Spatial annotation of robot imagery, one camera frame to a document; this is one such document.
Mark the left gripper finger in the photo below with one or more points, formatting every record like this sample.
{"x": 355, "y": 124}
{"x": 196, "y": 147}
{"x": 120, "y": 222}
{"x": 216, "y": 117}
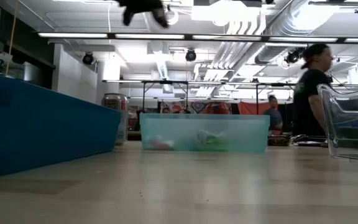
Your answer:
{"x": 127, "y": 17}
{"x": 161, "y": 17}

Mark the red hard candy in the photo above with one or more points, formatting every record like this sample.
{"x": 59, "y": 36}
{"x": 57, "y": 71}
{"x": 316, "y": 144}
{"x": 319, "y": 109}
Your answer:
{"x": 160, "y": 143}

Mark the green hard candy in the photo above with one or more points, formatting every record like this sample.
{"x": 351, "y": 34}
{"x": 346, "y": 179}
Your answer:
{"x": 211, "y": 141}

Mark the clear plastic basket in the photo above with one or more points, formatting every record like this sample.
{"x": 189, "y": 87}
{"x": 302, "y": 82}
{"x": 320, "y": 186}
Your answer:
{"x": 331, "y": 124}

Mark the black ceiling spotlight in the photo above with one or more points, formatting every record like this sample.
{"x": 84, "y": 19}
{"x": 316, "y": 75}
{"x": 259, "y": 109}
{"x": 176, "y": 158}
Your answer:
{"x": 88, "y": 58}
{"x": 190, "y": 55}
{"x": 294, "y": 56}

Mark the long ceiling light track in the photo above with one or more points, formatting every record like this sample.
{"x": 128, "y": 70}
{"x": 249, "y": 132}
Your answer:
{"x": 73, "y": 35}

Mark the silver soda can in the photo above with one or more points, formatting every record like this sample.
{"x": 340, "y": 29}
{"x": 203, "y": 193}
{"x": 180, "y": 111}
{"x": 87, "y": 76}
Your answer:
{"x": 115, "y": 105}

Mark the dark blue plastic basket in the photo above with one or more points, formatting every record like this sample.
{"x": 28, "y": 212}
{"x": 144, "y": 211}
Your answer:
{"x": 42, "y": 130}

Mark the green translucent plastic basket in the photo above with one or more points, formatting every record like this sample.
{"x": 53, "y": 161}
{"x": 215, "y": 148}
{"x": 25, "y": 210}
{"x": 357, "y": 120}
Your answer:
{"x": 244, "y": 133}

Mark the person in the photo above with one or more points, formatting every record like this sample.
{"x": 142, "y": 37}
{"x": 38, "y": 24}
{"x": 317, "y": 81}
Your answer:
{"x": 306, "y": 93}
{"x": 273, "y": 119}

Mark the black background table frame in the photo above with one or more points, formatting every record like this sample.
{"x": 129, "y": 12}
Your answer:
{"x": 166, "y": 82}
{"x": 272, "y": 84}

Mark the silver ventilation duct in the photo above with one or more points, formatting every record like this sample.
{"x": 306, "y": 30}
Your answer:
{"x": 278, "y": 46}

